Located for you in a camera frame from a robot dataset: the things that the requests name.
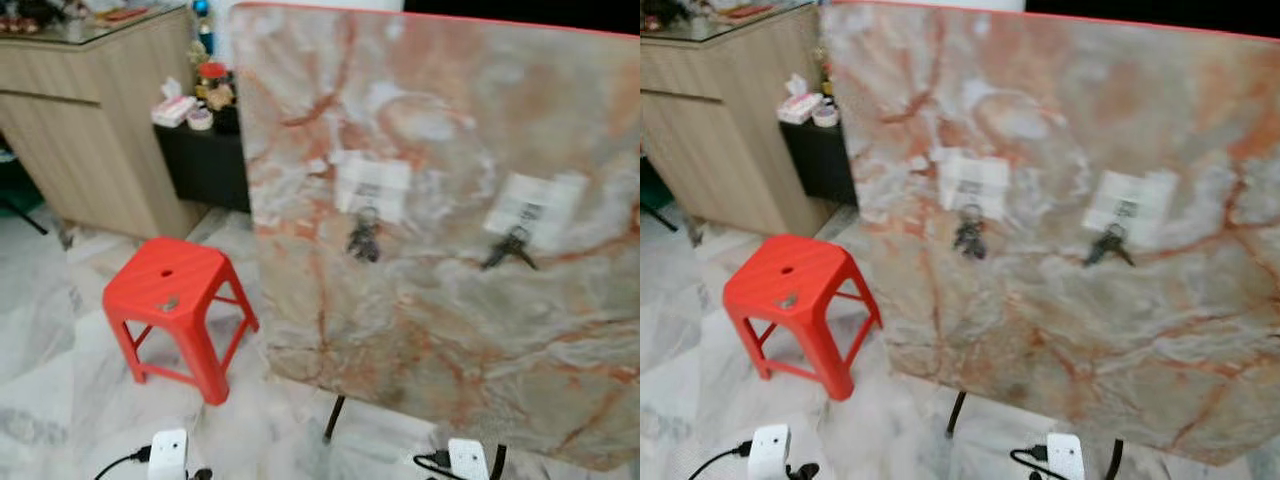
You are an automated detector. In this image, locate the black low sideboard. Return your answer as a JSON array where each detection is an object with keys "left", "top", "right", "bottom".
[
  {"left": 780, "top": 118, "right": 859, "bottom": 208},
  {"left": 152, "top": 105, "right": 251, "bottom": 214}
]

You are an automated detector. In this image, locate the black television screen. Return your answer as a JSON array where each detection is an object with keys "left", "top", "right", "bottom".
[
  {"left": 1025, "top": 0, "right": 1280, "bottom": 39},
  {"left": 403, "top": 0, "right": 641, "bottom": 36}
]

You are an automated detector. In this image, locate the dark key bunch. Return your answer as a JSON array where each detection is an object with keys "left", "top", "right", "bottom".
[
  {"left": 346, "top": 207, "right": 383, "bottom": 264},
  {"left": 953, "top": 205, "right": 989, "bottom": 261}
]

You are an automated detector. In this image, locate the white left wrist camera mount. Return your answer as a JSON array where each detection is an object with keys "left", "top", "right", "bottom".
[
  {"left": 748, "top": 424, "right": 793, "bottom": 480},
  {"left": 148, "top": 429, "right": 191, "bottom": 480}
]

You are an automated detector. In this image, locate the red plastic stool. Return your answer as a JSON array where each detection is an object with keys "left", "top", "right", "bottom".
[
  {"left": 102, "top": 237, "right": 259, "bottom": 406},
  {"left": 723, "top": 233, "right": 883, "bottom": 401}
]

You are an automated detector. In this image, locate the green plastic basin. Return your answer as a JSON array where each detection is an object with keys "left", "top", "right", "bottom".
[
  {"left": 640, "top": 160, "right": 669, "bottom": 231},
  {"left": 0, "top": 150, "right": 46, "bottom": 236}
]

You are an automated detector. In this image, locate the pink tissue pack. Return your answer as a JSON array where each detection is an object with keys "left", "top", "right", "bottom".
[
  {"left": 778, "top": 73, "right": 826, "bottom": 126},
  {"left": 152, "top": 78, "right": 199, "bottom": 128}
]

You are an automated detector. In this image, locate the red-lidded clear jar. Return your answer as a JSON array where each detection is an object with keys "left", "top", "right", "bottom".
[{"left": 197, "top": 62, "right": 236, "bottom": 111}]

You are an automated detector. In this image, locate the light wooden cabinet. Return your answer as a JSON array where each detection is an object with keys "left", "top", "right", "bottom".
[
  {"left": 640, "top": 5, "right": 851, "bottom": 236},
  {"left": 0, "top": 5, "right": 211, "bottom": 241}
]

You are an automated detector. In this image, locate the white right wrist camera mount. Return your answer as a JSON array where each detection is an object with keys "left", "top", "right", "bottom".
[
  {"left": 447, "top": 438, "right": 491, "bottom": 480},
  {"left": 1045, "top": 433, "right": 1086, "bottom": 480}
]

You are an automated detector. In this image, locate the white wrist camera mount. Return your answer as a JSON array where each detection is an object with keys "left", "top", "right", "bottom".
[
  {"left": 148, "top": 429, "right": 191, "bottom": 480},
  {"left": 447, "top": 438, "right": 491, "bottom": 480},
  {"left": 748, "top": 424, "right": 793, "bottom": 480},
  {"left": 1045, "top": 433, "right": 1086, "bottom": 480}
]

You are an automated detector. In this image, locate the marble pattern folding table top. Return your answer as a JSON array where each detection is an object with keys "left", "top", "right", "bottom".
[
  {"left": 230, "top": 0, "right": 641, "bottom": 471},
  {"left": 822, "top": 0, "right": 1280, "bottom": 467}
]

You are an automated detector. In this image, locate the silver key bunch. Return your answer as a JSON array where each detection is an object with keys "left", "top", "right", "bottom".
[
  {"left": 1083, "top": 222, "right": 1136, "bottom": 268},
  {"left": 482, "top": 225, "right": 539, "bottom": 271}
]

